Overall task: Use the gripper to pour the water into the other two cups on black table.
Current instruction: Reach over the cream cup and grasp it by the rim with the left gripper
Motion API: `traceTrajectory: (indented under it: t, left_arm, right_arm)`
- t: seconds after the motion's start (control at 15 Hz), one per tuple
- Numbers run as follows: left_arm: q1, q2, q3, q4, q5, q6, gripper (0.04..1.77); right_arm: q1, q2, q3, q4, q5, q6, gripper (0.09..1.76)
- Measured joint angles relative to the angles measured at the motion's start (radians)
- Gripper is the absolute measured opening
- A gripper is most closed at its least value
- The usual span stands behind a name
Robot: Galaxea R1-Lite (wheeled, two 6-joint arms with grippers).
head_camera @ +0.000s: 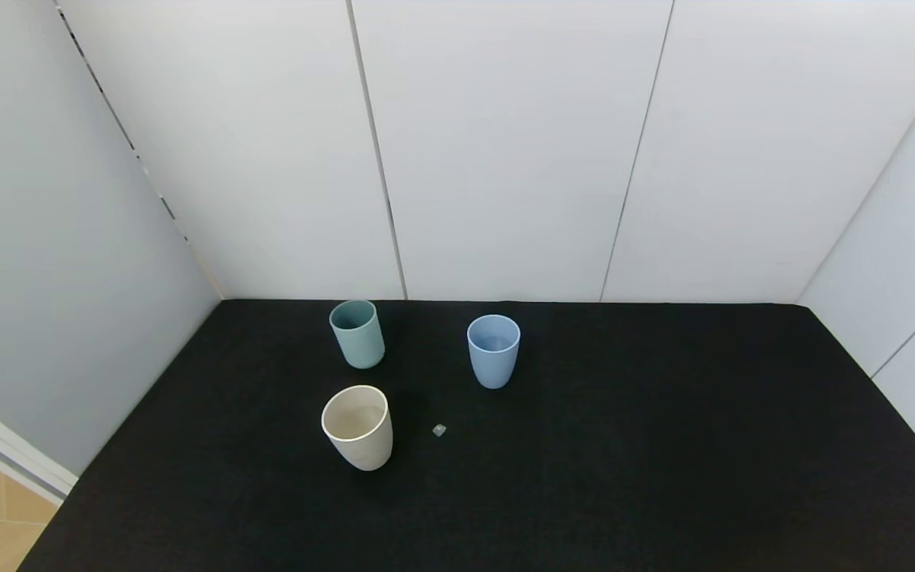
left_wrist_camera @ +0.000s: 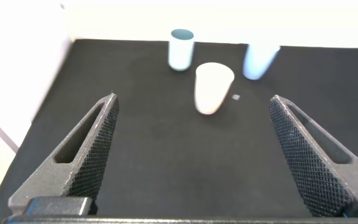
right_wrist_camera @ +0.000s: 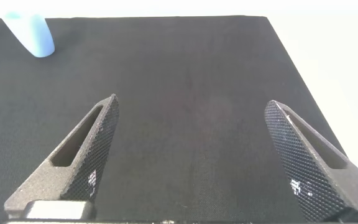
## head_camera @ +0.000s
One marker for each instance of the blue plastic cup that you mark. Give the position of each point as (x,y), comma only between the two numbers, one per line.
(493,361)

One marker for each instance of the cream plastic cup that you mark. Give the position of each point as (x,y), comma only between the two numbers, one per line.
(362,445)

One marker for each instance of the white baseboard strip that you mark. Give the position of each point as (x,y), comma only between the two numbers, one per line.
(13,461)

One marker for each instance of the green plastic cup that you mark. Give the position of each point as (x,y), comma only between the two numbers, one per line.
(360,345)

